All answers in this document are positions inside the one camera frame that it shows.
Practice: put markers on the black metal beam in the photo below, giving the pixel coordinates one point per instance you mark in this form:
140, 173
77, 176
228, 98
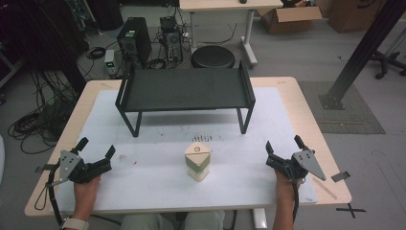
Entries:
360, 54

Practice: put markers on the black tape cross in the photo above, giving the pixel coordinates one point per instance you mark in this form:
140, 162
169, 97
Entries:
350, 210

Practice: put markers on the small white power unit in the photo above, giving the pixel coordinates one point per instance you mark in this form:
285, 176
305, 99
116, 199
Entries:
110, 62

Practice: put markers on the person's left hand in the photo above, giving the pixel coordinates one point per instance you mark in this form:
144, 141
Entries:
85, 198

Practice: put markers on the beige triangular box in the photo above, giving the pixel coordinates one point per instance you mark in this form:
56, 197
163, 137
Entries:
198, 161

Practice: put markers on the person's right hand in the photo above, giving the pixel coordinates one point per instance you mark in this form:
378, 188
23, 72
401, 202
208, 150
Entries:
284, 190

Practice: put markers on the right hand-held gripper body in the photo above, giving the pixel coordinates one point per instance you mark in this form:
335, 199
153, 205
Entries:
308, 161

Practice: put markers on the white table leg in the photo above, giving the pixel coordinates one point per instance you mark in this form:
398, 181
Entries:
260, 218

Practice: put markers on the grey floor mat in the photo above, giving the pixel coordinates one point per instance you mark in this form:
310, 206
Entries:
348, 111

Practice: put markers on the person's grey pants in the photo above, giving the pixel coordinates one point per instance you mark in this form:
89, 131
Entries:
143, 222

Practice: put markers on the large black computer tower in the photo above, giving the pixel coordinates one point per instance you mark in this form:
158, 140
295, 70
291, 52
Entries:
134, 40

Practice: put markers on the open cardboard box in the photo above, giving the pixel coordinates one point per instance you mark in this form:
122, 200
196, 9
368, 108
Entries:
287, 20

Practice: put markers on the black round stool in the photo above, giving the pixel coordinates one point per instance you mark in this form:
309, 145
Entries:
213, 57

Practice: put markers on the white-legged wooden desk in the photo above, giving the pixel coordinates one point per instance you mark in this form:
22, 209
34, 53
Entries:
230, 4

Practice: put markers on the small black computer tower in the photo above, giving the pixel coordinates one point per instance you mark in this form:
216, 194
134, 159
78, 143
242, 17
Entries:
173, 41

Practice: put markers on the closed cardboard box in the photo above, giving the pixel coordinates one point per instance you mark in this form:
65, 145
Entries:
354, 16

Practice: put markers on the white table mat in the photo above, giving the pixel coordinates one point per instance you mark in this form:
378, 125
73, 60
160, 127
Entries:
178, 191

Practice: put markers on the white wristwatch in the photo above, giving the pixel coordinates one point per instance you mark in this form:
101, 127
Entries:
76, 223

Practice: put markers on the thin wooden stick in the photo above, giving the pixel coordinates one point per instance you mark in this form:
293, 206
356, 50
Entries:
324, 188

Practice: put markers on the black office chair base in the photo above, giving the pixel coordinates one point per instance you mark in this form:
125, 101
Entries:
387, 64

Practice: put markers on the black metal shelf rack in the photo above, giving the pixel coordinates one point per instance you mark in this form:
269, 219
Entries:
185, 89

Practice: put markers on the black tape strip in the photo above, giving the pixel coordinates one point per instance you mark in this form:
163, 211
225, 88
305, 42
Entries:
44, 168
340, 176

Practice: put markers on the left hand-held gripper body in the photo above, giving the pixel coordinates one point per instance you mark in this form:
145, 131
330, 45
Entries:
91, 169

